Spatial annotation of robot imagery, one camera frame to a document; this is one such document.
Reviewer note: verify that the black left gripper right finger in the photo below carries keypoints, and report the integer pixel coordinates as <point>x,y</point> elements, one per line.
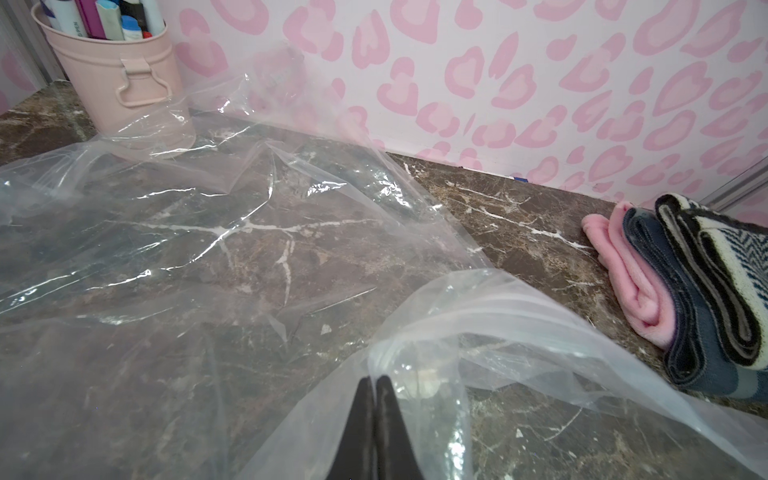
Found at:
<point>395,456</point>

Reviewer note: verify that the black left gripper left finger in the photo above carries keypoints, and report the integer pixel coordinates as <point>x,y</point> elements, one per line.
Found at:
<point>356,454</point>

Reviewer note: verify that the clear plastic vacuum bag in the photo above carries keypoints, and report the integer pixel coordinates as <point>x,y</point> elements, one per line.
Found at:
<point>198,296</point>

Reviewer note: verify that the pink fluffy blanket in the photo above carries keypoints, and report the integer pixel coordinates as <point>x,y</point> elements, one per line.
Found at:
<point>641,294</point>

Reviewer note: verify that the dark blue striped blanket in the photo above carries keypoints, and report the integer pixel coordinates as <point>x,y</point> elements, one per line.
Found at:
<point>695,360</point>

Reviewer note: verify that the black white houndstooth blanket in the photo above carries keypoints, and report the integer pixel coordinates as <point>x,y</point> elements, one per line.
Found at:
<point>727,259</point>

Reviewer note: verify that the pink pen holder cup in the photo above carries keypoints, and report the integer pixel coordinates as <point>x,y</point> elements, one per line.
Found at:
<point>132,90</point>

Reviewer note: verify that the aluminium corner post right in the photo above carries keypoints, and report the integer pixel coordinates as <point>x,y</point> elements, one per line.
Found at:
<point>748,184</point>

